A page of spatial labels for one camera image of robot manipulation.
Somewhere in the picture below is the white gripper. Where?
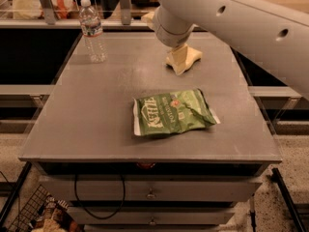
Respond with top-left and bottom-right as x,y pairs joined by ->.
141,6 -> 194,75

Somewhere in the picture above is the yellow sponge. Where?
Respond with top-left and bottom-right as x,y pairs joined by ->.
166,45 -> 203,71

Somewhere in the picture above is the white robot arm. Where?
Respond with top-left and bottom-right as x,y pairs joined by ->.
153,0 -> 309,99

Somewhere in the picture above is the clear plastic water bottle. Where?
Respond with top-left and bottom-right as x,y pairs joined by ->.
79,0 -> 106,63

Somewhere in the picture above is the green Kettle chips bag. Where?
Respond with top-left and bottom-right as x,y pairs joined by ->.
133,89 -> 220,136

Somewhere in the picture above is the metal railing shelf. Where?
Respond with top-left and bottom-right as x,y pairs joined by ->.
0,0 -> 149,31

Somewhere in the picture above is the white orange plastic bag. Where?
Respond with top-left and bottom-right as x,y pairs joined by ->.
13,0 -> 75,19

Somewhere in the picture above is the grey drawer cabinet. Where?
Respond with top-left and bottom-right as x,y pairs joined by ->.
41,161 -> 262,232

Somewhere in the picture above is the black cable loop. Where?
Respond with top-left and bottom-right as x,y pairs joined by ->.
73,173 -> 126,220

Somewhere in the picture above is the black wire basket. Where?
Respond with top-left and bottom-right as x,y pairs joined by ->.
5,185 -> 71,232

